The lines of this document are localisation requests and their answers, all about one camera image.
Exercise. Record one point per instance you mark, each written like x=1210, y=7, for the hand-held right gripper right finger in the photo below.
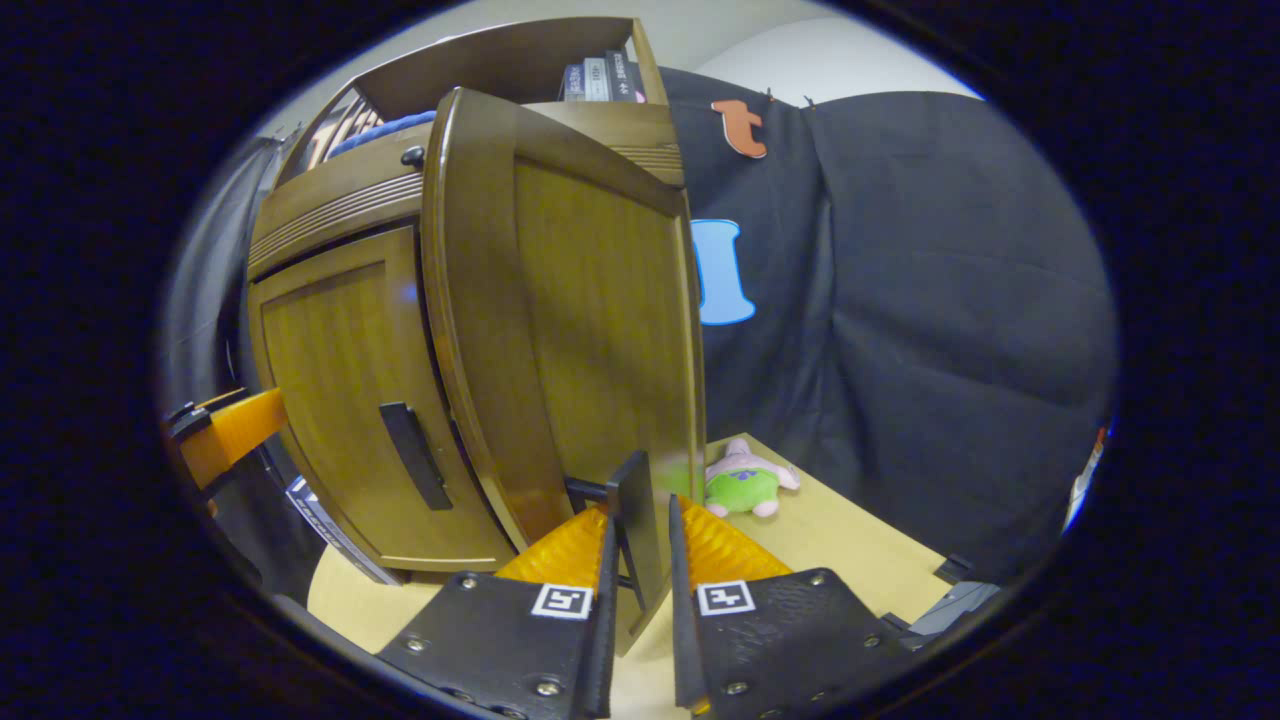
x=680, y=620

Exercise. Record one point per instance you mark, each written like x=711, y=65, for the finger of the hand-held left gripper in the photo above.
x=235, y=430

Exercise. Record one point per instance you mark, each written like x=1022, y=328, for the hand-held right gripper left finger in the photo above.
x=608, y=620

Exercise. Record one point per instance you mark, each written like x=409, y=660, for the wooden cabinet door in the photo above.
x=330, y=380
x=590, y=330

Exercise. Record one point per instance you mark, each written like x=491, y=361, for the wooden double-door shoe cabinet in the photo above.
x=330, y=200

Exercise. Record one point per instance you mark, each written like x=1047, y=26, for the dark blue standing book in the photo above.
x=335, y=530

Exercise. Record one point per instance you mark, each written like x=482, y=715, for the pink and green plush toy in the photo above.
x=745, y=485

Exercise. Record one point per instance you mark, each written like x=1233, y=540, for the dark grey object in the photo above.
x=960, y=605

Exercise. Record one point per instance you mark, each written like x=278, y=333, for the black round drawer knob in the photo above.
x=413, y=158

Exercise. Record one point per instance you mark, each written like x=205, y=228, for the blue folded towel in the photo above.
x=375, y=132

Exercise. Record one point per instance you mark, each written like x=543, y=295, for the black backdrop cloth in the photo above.
x=950, y=300

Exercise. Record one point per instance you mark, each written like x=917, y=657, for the dark blue shelf book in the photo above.
x=572, y=82

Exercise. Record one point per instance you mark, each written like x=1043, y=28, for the grey spine shelf book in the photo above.
x=596, y=78

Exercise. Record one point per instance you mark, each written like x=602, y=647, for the black shelf book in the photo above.
x=625, y=76

